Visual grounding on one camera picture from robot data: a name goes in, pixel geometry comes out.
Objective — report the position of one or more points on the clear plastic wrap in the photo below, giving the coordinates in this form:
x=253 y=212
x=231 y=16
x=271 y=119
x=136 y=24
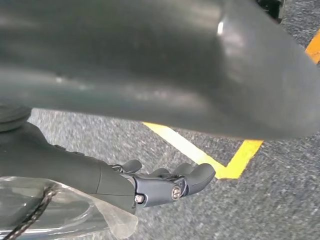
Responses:
x=75 y=212

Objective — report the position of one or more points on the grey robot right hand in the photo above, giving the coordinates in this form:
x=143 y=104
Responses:
x=75 y=172

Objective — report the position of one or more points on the yellow floor tape outline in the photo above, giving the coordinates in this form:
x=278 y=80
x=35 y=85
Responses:
x=189 y=150

